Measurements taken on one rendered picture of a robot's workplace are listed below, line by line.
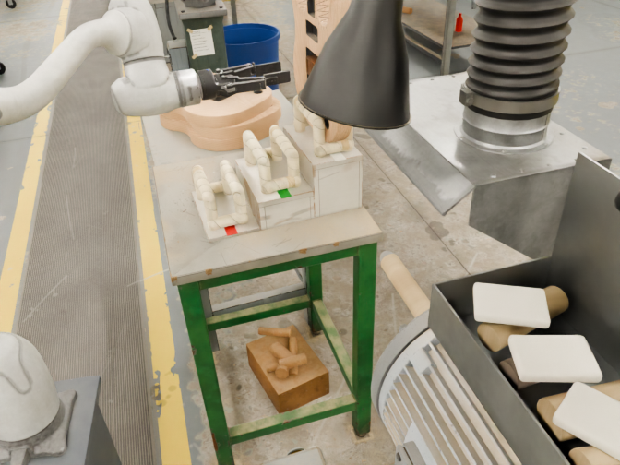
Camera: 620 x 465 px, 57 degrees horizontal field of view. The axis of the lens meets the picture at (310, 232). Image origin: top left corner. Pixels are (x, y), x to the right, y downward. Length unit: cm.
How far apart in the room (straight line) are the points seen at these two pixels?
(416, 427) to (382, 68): 39
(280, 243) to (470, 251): 171
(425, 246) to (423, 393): 244
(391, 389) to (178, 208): 115
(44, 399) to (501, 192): 111
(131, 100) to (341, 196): 61
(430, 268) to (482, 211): 230
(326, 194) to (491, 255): 164
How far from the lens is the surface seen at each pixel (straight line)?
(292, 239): 155
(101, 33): 143
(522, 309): 60
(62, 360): 274
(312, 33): 160
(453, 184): 64
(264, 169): 154
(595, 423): 53
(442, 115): 77
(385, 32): 65
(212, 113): 207
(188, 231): 163
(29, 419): 144
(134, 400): 247
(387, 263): 93
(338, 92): 64
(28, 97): 127
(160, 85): 146
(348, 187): 161
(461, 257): 304
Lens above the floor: 184
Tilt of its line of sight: 35 degrees down
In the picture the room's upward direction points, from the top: 3 degrees counter-clockwise
